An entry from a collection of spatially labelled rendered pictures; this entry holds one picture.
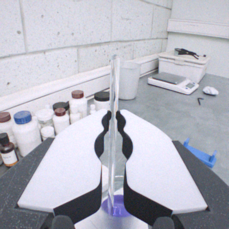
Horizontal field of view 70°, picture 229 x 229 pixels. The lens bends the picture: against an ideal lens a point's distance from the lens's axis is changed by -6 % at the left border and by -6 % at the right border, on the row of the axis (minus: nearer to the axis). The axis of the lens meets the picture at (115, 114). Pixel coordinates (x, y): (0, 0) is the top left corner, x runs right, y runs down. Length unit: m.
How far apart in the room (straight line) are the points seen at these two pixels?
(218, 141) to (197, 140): 0.07
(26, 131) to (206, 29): 1.34
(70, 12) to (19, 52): 0.25
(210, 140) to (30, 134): 0.53
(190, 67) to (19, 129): 0.99
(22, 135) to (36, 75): 0.26
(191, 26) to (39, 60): 1.16
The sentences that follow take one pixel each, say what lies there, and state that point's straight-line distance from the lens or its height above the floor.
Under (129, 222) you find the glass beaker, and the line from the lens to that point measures 0.20.
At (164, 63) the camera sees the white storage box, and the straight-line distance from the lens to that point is 1.21.
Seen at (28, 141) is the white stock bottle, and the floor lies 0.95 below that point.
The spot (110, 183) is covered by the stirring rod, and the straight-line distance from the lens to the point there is 0.17.
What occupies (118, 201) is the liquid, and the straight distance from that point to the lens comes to 0.23.
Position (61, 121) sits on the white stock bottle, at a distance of 0.51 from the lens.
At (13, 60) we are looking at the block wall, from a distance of 0.61.
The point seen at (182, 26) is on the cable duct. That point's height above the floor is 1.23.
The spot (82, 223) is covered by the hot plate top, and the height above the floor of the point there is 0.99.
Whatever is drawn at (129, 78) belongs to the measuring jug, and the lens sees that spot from 0.75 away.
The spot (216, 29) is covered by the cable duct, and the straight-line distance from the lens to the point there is 1.47.
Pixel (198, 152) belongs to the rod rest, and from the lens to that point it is 0.53.
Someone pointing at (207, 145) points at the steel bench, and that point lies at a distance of 0.59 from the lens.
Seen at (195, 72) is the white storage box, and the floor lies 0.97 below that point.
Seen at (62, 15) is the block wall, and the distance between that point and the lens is 0.71.
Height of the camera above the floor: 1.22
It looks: 29 degrees down
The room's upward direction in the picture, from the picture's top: 2 degrees clockwise
